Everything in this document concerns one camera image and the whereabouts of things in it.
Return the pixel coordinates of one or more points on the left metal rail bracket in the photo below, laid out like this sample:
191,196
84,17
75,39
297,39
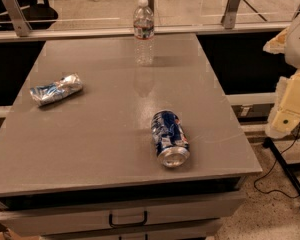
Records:
19,22

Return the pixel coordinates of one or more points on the black office chair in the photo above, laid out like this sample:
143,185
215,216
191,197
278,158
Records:
38,13

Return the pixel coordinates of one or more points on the right metal rail bracket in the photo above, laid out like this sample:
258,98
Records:
229,17

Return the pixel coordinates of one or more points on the lower grey drawer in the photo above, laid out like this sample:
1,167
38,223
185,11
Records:
166,231

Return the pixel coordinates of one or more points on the black drawer handle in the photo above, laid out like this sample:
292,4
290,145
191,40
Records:
128,221

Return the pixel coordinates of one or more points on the clear plastic water bottle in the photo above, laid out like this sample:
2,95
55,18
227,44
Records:
143,26

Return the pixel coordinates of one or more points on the black stand base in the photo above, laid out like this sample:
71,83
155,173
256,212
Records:
287,168

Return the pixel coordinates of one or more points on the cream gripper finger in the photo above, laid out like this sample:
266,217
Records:
285,114
277,44

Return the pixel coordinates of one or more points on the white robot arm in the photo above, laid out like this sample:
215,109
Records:
292,46

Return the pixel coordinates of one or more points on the crushed silver blue can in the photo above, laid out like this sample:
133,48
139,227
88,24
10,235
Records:
56,91

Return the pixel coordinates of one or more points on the blue soda can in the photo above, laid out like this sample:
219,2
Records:
172,147

